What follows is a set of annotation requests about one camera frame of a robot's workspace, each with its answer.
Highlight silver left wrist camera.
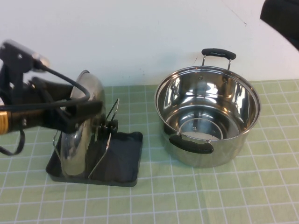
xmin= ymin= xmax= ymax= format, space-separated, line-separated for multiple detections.
xmin=0 ymin=39 xmax=51 ymax=103

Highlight black cable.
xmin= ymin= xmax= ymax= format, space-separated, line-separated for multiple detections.
xmin=0 ymin=128 xmax=26 ymax=156
xmin=0 ymin=66 xmax=92 ymax=111

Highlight green checkered tablecloth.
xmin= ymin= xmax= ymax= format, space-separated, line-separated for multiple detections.
xmin=0 ymin=80 xmax=299 ymax=224

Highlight black tray wire lid rack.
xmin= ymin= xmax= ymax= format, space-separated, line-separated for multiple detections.
xmin=45 ymin=98 xmax=144 ymax=189

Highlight stainless steel pot black handles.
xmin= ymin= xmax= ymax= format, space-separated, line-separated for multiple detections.
xmin=155 ymin=48 xmax=260 ymax=168

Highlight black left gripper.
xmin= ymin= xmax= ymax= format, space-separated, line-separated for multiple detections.
xmin=23 ymin=77 xmax=104 ymax=134

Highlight stainless steel lid black knob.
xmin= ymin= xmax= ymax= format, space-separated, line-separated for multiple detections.
xmin=59 ymin=70 xmax=119 ymax=182

